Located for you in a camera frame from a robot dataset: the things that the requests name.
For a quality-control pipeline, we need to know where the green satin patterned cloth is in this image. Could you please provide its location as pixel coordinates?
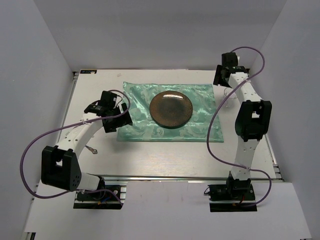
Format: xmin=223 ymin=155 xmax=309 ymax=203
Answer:
xmin=117 ymin=82 xmax=224 ymax=143

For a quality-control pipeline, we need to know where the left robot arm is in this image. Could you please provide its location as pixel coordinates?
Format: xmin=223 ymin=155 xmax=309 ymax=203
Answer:
xmin=41 ymin=90 xmax=133 ymax=200

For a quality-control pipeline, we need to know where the iridescent ornate fork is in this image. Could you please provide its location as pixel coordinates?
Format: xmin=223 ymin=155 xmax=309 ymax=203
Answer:
xmin=85 ymin=145 xmax=98 ymax=155

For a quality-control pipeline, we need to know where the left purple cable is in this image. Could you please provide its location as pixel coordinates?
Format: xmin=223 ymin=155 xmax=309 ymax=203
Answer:
xmin=19 ymin=89 xmax=131 ymax=206

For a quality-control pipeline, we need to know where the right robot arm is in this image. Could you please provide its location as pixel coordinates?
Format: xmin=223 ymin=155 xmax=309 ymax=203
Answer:
xmin=213 ymin=52 xmax=272 ymax=200

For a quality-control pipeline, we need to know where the purple cable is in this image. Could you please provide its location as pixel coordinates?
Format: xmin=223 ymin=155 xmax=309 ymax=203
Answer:
xmin=19 ymin=89 xmax=131 ymax=206
xmin=206 ymin=46 xmax=273 ymax=208

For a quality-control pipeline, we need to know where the clear drinking glass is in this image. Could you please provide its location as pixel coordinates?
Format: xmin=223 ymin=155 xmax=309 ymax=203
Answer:
xmin=222 ymin=86 xmax=240 ymax=109

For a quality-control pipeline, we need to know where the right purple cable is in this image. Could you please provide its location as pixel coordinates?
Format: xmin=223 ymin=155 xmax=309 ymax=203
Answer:
xmin=206 ymin=46 xmax=273 ymax=208

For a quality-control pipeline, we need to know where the brown speckled ceramic plate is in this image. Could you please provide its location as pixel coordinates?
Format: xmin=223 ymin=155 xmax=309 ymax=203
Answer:
xmin=149 ymin=90 xmax=193 ymax=129

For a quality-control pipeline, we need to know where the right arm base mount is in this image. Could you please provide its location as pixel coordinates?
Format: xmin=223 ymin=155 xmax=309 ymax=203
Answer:
xmin=204 ymin=184 xmax=258 ymax=213

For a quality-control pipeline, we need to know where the aluminium table edge rail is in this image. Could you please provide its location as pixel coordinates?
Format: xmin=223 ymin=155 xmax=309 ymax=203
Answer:
xmin=82 ymin=174 xmax=283 ymax=182

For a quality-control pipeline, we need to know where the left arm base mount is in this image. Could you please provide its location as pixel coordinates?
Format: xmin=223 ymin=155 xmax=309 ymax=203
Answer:
xmin=73 ymin=181 xmax=127 ymax=210

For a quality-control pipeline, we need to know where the left blue table sticker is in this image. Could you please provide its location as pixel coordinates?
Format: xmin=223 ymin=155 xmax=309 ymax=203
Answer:
xmin=79 ymin=69 xmax=97 ymax=75

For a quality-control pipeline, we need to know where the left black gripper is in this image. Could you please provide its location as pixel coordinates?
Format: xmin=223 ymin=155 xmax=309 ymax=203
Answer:
xmin=104 ymin=102 xmax=132 ymax=133

